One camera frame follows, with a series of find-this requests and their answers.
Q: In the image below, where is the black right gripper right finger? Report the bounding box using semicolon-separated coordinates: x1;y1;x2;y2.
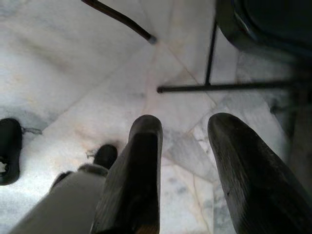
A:
207;112;312;234

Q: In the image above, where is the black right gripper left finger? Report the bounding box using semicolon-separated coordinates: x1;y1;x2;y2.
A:
90;114;163;234

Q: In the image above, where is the robot right foot black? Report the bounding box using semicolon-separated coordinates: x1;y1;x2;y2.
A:
93;144;118;169

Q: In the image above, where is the robot foot black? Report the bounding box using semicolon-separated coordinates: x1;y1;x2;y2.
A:
0;118;23;186
93;144;118;169

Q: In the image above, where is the robot right leg grey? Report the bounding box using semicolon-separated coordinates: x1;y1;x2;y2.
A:
7;163;109;234

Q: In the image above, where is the robot left foot black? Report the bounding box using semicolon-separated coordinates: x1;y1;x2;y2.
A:
0;118;23;186

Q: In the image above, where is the dark chair seat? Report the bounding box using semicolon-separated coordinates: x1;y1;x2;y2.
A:
215;0;312;58

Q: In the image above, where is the dark wooden chair leg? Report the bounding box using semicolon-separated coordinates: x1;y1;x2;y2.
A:
81;0;157;44

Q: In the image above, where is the black metal chair frame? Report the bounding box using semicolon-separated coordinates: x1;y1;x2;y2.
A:
157;19;303;95

